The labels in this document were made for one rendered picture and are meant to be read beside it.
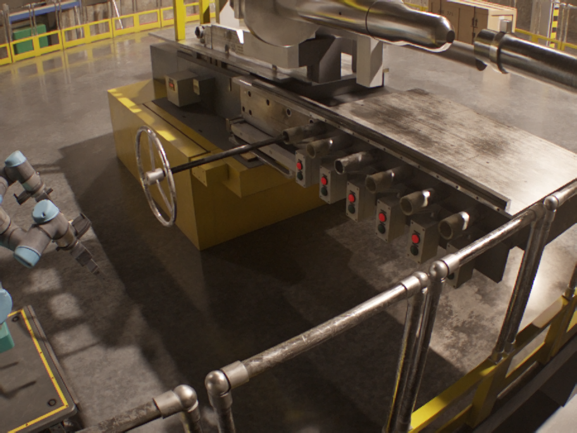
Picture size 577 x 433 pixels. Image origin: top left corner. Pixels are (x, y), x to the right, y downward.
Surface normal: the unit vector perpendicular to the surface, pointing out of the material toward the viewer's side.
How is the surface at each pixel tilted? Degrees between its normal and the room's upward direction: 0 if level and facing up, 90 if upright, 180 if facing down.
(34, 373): 0
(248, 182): 90
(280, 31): 90
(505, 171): 0
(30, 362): 0
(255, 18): 90
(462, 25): 90
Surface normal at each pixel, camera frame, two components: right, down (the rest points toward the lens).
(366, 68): -0.82, 0.31
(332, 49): 0.57, 0.43
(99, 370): -0.01, -0.84
